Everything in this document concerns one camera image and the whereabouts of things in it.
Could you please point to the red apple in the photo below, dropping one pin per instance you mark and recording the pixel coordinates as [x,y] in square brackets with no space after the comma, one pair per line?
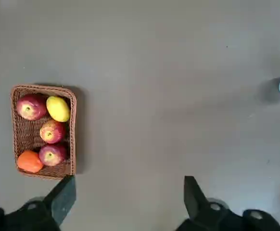
[30,107]
[51,132]
[52,155]

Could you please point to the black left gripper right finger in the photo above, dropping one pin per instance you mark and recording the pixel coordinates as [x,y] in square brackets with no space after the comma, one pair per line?
[195,204]

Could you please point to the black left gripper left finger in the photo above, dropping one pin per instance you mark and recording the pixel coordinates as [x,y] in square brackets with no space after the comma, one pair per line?
[58,202]

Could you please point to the orange fruit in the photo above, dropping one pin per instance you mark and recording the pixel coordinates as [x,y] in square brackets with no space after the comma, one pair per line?
[29,161]

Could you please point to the brown wicker basket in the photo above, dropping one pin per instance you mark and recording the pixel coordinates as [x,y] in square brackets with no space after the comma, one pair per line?
[25,134]

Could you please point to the yellow mango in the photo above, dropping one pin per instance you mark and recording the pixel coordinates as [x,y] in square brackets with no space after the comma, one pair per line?
[58,109]

